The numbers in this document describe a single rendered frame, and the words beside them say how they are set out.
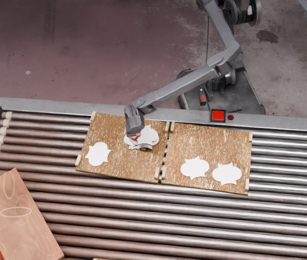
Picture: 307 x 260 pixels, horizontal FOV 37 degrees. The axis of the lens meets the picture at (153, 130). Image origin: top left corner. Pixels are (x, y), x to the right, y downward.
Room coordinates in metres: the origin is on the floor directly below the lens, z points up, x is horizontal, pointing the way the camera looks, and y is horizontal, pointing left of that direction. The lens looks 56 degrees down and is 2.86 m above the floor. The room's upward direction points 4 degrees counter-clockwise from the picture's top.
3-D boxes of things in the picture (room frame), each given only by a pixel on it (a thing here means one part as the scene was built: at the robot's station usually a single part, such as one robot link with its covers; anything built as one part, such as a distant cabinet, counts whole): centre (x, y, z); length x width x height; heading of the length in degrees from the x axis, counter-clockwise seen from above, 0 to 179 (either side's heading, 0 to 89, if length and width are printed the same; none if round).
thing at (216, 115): (1.36, -0.34, 0.92); 0.06 x 0.06 x 0.01; 80
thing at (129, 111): (1.20, 0.09, 1.22); 0.07 x 0.06 x 0.07; 10
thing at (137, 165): (1.21, 0.15, 0.93); 0.41 x 0.35 x 0.02; 75
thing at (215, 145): (1.11, -0.26, 0.93); 0.41 x 0.35 x 0.02; 76
